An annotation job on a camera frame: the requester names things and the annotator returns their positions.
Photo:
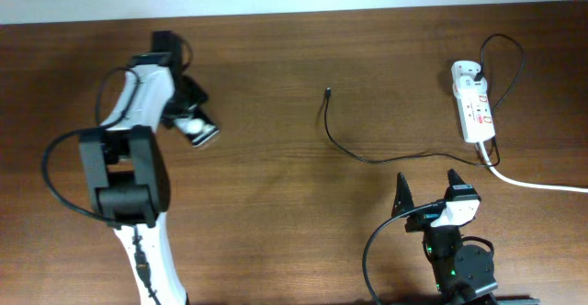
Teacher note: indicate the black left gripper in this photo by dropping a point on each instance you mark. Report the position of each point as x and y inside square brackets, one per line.
[191, 96]

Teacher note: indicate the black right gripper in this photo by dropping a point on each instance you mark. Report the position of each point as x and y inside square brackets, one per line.
[404, 200]

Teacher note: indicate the black smartphone with bubble wallpaper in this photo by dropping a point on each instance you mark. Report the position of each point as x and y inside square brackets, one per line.
[197, 127]

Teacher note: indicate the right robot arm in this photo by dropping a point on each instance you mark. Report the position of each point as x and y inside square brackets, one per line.
[463, 265]

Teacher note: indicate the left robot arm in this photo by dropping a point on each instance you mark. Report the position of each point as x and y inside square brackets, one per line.
[125, 173]

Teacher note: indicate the white USB charger adapter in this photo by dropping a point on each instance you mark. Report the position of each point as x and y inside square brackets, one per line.
[466, 72]

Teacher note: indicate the white power strip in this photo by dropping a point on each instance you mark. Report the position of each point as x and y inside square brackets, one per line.
[474, 109]

